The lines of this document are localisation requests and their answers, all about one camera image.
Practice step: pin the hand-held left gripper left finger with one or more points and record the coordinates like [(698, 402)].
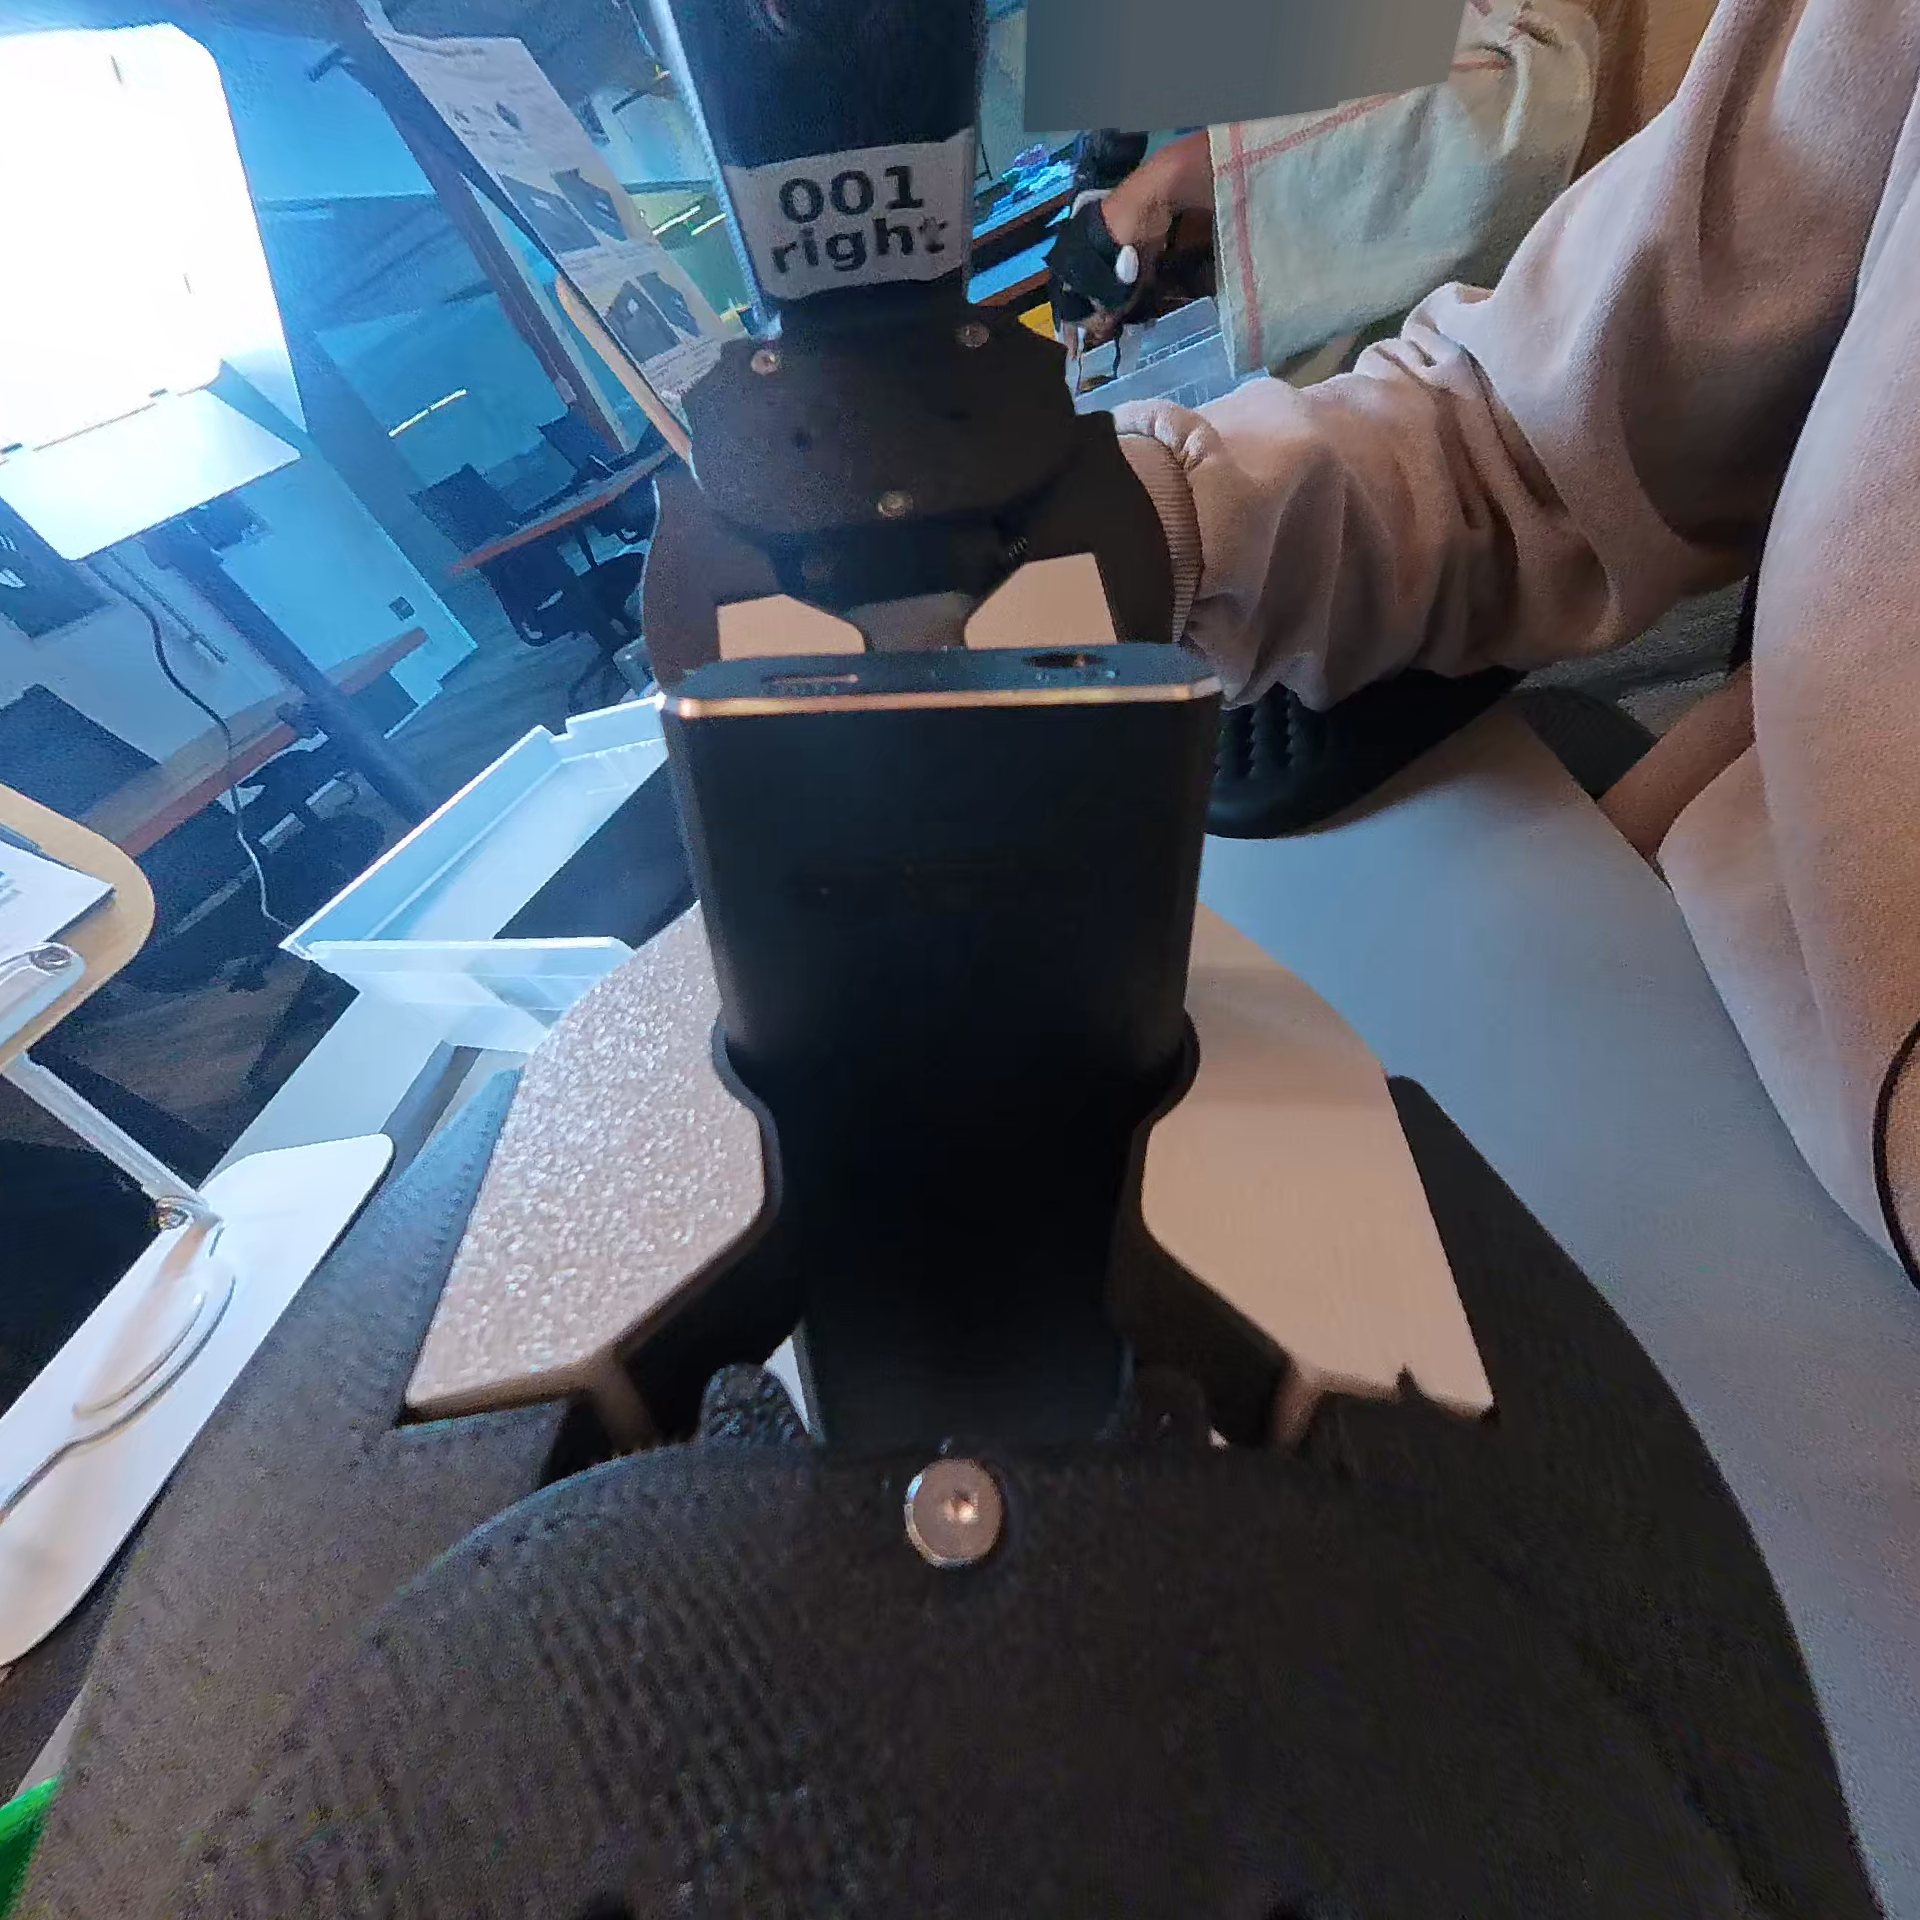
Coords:
[(599, 1171)]

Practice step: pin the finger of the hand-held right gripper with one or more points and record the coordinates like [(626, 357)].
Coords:
[(1049, 605), (779, 628)]

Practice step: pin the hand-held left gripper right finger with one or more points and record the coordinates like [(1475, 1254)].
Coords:
[(1306, 1200)]

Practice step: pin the clear plastic bin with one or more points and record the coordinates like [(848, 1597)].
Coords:
[(465, 962)]

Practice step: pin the dark grey usb hub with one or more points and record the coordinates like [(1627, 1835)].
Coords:
[(945, 931)]

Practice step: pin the person's right forearm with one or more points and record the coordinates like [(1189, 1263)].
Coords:
[(1424, 480)]

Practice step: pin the black wrist rest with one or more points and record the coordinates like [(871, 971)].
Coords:
[(1349, 750)]

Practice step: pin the white document stand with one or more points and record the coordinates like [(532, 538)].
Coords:
[(253, 1245)]

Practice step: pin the large instruction poster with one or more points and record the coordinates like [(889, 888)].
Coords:
[(555, 196)]

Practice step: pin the printed instruction sheet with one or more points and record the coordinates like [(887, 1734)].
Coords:
[(31, 901)]

